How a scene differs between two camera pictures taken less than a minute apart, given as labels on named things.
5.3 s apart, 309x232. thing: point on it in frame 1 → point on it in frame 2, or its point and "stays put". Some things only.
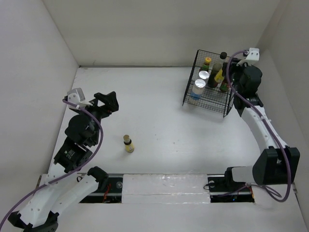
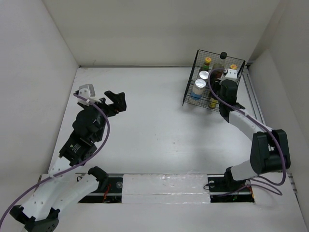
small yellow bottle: x=129 y=146 → x=213 y=103
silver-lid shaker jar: x=203 y=75 stays put
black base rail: x=220 y=191 stays put
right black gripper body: x=236 y=72 → x=220 y=103
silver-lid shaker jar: x=198 y=89 stays put
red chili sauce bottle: x=206 y=65 stays put
